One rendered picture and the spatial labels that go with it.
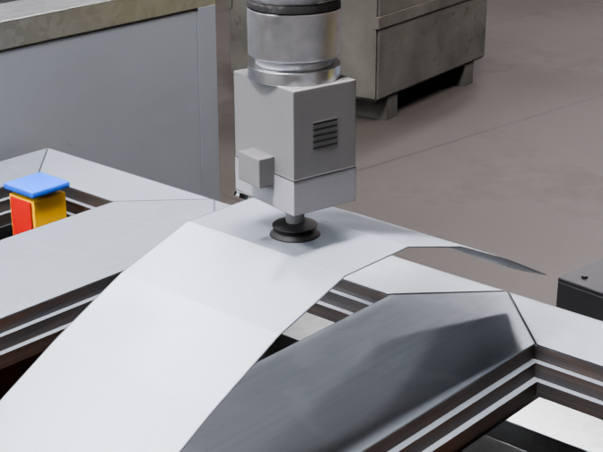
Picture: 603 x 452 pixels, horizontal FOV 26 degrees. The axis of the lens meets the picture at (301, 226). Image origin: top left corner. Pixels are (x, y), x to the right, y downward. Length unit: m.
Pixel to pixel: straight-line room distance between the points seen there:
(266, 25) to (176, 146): 1.14
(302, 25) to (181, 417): 0.31
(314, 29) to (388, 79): 4.02
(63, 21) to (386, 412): 0.96
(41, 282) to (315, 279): 0.50
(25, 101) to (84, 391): 0.96
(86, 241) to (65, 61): 0.46
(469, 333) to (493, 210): 2.85
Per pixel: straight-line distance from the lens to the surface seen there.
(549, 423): 1.55
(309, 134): 1.03
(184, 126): 2.15
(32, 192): 1.67
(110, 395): 1.01
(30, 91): 1.93
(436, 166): 4.57
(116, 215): 1.64
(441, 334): 1.32
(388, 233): 1.13
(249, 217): 1.14
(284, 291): 1.02
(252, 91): 1.06
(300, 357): 1.27
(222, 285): 1.05
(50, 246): 1.56
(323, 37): 1.03
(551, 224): 4.08
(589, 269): 1.74
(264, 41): 1.03
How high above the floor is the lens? 1.43
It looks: 21 degrees down
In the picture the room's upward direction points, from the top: straight up
